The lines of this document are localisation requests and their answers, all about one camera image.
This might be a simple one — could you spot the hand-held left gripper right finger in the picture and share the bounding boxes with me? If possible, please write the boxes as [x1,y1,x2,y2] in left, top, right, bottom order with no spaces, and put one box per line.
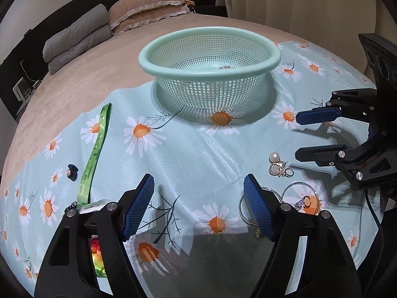
[243,174,363,298]

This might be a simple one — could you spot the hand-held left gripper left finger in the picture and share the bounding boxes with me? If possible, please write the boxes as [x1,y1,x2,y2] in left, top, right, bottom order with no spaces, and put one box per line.
[34,174,156,298]

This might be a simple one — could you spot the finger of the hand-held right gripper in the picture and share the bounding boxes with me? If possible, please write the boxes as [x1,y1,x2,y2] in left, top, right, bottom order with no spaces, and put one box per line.
[296,88,378,125]
[294,140,392,191]

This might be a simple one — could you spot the pearl earring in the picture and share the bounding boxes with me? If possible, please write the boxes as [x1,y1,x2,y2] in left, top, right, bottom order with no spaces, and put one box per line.
[268,152,294,178]

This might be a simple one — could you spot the mint green plastic basket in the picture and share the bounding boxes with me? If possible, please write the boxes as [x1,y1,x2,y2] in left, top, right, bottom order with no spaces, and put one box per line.
[138,26,281,116]

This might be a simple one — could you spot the large silver hoop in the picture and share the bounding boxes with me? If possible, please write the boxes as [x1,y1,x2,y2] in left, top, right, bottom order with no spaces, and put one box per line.
[282,182,321,217]

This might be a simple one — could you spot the colourful badge card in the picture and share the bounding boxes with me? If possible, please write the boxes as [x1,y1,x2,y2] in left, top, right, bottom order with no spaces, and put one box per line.
[88,236,109,279]

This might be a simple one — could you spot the small dark blue charm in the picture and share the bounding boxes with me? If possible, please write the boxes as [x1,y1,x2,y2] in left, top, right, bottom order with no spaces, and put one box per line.
[66,163,79,182]

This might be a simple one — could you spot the daisy printed blue cloth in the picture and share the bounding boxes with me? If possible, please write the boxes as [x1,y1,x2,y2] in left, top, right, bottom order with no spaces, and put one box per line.
[0,40,383,298]

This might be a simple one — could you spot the cream curtain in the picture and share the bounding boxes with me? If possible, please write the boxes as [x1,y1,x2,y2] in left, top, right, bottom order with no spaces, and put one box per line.
[216,0,383,79]

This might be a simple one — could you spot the beige bed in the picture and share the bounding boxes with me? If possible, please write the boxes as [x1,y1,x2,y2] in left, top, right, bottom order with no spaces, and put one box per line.
[0,5,314,193]

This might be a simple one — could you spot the white bedside device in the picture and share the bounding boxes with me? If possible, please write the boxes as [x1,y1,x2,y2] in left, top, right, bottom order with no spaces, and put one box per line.
[12,77,41,104]

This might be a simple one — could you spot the grey folded blanket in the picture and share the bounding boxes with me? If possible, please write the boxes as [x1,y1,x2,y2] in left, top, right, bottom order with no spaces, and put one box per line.
[42,4,114,75]

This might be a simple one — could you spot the beige frilled pillow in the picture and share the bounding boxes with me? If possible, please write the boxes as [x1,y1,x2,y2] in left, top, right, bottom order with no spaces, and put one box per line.
[110,3,192,35]

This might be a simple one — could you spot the pink pillows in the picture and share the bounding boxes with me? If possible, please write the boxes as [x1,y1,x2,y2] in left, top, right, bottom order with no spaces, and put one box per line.
[107,0,184,23]

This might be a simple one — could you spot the black headboard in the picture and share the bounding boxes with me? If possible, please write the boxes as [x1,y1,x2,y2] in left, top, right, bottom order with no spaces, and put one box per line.
[0,0,230,121]

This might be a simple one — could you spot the gemstone ring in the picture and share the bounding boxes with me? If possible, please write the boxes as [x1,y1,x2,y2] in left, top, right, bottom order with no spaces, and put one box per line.
[295,196,314,213]

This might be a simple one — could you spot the green lanyard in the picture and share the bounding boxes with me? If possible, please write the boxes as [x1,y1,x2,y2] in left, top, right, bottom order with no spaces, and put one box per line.
[64,103,113,215]

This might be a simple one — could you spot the black cable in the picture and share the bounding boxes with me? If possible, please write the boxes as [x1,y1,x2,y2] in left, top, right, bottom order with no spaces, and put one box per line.
[364,189,384,231]

